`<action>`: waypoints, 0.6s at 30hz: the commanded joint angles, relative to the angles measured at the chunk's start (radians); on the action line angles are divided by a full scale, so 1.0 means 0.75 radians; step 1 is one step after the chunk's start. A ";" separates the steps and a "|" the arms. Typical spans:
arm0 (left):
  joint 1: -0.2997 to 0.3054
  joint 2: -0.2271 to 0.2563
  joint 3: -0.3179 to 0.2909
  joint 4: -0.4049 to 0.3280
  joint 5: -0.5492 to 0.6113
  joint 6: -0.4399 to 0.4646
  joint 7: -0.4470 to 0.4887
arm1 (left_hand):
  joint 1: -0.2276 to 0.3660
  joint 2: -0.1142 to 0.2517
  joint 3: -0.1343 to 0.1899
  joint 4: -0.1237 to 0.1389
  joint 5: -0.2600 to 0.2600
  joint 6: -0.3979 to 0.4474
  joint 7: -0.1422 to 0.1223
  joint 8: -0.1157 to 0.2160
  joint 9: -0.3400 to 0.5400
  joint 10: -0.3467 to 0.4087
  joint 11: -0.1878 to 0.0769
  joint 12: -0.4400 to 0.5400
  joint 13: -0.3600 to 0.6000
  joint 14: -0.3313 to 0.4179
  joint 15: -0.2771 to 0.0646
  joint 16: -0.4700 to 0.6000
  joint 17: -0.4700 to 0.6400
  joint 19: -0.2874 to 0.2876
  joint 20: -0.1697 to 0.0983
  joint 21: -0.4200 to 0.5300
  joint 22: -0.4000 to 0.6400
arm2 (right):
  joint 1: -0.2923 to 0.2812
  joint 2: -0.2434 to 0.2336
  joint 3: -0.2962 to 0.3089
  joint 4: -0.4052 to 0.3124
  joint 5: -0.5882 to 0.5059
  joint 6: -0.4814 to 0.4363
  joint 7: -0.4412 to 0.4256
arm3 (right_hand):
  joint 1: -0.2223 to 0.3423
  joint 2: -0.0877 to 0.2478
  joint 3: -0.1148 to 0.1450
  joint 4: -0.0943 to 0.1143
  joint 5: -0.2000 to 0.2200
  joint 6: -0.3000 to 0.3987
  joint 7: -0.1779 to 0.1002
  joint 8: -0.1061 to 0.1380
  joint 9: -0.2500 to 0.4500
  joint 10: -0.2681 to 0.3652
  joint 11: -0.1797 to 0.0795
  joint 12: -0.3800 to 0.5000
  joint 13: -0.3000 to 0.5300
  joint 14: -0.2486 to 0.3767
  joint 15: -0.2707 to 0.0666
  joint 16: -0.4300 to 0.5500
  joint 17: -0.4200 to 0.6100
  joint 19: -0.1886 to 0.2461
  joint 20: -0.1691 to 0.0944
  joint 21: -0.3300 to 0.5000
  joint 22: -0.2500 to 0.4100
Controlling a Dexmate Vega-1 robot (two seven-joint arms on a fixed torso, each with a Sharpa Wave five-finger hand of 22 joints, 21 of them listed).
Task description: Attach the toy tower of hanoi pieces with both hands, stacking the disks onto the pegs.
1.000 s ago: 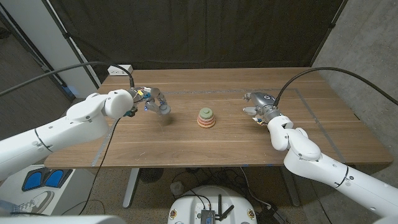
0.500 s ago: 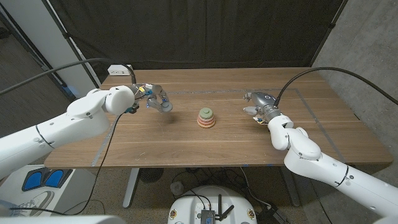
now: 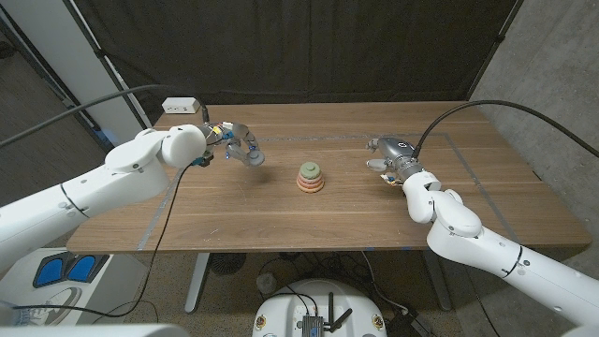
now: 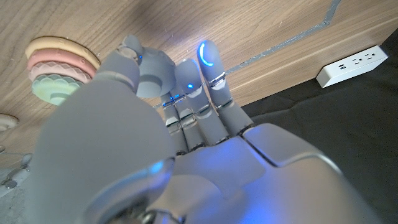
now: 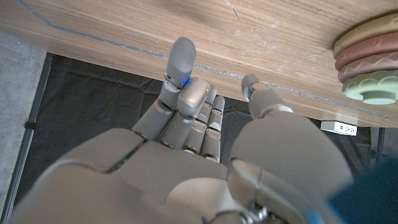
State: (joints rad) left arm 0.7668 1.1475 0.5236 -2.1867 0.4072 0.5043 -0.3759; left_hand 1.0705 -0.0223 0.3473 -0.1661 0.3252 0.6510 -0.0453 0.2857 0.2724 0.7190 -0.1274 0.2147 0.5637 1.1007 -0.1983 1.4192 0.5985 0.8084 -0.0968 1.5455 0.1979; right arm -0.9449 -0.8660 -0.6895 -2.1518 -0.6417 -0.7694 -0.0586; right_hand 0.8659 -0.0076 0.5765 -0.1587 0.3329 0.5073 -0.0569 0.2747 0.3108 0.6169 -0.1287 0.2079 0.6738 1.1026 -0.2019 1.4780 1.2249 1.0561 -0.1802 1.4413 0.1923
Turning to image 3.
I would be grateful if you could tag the salmon pink toy disk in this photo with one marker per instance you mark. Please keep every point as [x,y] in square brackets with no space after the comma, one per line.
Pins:
[310,185]

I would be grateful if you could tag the black floor power adapter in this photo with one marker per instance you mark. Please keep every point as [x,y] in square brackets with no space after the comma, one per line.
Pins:
[412,323]

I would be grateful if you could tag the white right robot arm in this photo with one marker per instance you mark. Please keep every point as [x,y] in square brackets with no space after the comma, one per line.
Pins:
[468,234]

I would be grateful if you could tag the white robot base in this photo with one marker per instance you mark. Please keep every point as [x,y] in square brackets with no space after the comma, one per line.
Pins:
[285,309]

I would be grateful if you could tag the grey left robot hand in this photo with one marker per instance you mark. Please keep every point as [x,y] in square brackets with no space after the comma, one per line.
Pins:
[234,133]

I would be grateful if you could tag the grey table leg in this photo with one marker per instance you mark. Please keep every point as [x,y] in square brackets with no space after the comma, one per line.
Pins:
[196,285]
[440,290]

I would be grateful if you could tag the pale pink toy disk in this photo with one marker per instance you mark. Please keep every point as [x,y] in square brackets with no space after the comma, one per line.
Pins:
[310,180]

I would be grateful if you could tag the grey toy disk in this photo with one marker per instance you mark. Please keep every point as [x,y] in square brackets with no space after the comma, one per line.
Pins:
[256,159]

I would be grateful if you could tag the grey round floor object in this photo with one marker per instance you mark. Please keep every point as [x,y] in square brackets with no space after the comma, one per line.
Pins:
[267,283]

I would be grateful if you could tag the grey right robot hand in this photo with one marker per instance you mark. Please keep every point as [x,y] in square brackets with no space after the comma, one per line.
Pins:
[398,152]

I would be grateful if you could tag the white power strip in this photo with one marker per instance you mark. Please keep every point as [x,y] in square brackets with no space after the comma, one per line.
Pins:
[181,105]

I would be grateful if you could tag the green toy disk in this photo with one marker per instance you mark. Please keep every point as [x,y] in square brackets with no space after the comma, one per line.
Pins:
[310,170]

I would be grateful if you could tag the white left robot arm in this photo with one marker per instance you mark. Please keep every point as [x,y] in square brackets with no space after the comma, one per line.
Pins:
[93,187]

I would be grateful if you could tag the small tan toy piece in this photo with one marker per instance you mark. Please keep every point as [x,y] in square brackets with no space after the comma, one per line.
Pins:
[386,178]

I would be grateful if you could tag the grey box with antennas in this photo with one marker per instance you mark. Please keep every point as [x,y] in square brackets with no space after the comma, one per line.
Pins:
[312,324]

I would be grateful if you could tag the black backdrop cloth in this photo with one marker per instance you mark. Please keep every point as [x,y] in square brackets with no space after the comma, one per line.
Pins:
[281,47]

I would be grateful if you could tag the black floor fan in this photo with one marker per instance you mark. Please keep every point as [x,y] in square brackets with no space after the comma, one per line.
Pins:
[228,263]

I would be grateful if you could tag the black backdrop stand pole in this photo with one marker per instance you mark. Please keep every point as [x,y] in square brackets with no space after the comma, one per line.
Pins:
[99,53]
[500,38]

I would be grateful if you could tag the large tan toy disk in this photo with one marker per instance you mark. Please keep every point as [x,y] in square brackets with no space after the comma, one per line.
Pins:
[310,190]

